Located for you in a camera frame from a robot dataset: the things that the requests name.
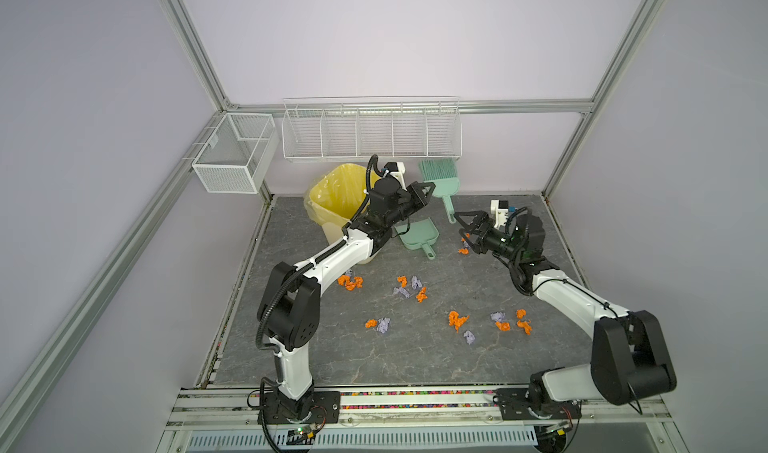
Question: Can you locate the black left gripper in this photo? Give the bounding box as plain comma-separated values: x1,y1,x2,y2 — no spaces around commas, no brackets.
387,182,436,228

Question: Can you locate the green plastic dustpan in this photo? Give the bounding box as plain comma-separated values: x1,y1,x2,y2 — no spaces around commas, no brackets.
398,218,439,260

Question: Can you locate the green hand brush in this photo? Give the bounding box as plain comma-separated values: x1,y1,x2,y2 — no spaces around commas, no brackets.
418,158,460,224

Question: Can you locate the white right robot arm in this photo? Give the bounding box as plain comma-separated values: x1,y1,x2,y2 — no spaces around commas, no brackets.
454,208,678,415

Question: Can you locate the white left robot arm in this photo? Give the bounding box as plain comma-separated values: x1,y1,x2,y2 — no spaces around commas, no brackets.
255,155,436,409

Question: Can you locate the beige bin yellow bag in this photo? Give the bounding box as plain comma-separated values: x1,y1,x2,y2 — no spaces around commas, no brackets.
304,163,367,245

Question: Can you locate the small white mesh basket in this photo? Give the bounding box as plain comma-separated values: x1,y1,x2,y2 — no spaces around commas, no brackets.
192,113,279,194

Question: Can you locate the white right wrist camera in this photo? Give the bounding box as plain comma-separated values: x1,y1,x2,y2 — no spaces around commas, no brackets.
490,199,516,229

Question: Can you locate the long white wire basket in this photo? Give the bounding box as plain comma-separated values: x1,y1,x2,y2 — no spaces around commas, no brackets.
282,96,463,162

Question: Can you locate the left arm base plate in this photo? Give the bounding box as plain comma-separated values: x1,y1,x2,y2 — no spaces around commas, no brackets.
262,390,341,425

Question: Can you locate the aluminium front rail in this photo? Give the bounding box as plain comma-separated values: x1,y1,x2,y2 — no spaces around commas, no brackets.
165,385,673,431

